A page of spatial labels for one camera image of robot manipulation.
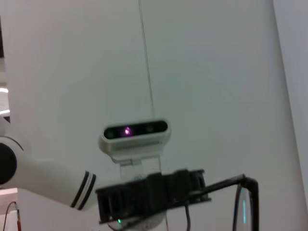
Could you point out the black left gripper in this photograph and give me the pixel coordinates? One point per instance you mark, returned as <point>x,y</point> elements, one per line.
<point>149,192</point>

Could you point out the black thin-framed glasses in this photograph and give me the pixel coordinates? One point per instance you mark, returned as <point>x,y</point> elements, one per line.
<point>255,207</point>

